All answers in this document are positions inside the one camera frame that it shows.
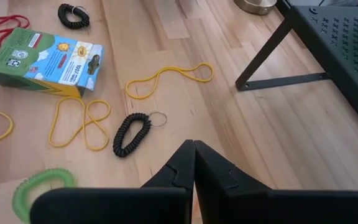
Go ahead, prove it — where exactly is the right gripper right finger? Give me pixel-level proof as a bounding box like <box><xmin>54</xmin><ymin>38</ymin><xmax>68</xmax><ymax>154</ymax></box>
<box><xmin>194</xmin><ymin>140</ymin><xmax>358</xmax><ymax>224</ymax></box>

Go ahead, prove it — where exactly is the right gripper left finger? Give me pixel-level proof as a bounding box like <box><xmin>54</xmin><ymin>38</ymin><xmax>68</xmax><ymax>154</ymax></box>
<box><xmin>29</xmin><ymin>139</ymin><xmax>196</xmax><ymax>224</ymax></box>

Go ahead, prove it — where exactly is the black coil wristband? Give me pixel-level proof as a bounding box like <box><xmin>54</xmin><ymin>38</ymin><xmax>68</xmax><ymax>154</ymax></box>
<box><xmin>57</xmin><ymin>2</ymin><xmax>91</xmax><ymax>30</ymax></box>
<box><xmin>112</xmin><ymin>111</ymin><xmax>168</xmax><ymax>159</ymax></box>

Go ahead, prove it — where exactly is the green coil wristband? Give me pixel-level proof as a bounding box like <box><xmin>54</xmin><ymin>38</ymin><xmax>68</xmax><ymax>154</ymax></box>
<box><xmin>12</xmin><ymin>167</ymin><xmax>77</xmax><ymax>224</ymax></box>

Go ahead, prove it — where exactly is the red rubber band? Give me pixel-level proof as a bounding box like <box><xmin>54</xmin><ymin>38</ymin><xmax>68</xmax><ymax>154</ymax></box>
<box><xmin>0</xmin><ymin>14</ymin><xmax>31</xmax><ymax>57</ymax></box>

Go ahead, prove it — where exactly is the green blue crayon box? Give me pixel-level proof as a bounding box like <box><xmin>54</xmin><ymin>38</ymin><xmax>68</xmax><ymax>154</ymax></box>
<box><xmin>0</xmin><ymin>27</ymin><xmax>105</xmax><ymax>99</ymax></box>

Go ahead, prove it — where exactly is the black perforated metal shelf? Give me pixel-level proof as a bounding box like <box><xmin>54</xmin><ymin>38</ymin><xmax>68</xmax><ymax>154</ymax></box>
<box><xmin>234</xmin><ymin>4</ymin><xmax>358</xmax><ymax>139</ymax></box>

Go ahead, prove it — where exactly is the white bulb brass lamp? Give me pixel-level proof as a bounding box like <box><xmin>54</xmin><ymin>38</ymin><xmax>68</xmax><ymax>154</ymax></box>
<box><xmin>233</xmin><ymin>0</ymin><xmax>278</xmax><ymax>16</ymax></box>

